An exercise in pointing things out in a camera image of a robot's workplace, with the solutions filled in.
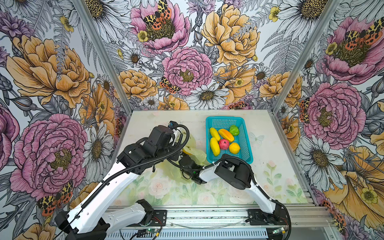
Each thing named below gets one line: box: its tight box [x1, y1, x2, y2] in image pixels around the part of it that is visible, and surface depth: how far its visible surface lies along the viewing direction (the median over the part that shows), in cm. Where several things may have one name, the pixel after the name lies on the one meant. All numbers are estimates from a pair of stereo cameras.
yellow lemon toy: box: [229, 142, 241, 155], surface depth 96 cm
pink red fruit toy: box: [219, 139, 230, 150], surface depth 98 cm
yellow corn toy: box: [210, 127, 221, 141], surface depth 106 cm
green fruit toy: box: [229, 124, 240, 136], surface depth 104 cm
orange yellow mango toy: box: [218, 128, 235, 143], surface depth 104 cm
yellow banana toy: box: [210, 137, 221, 157], surface depth 99 cm
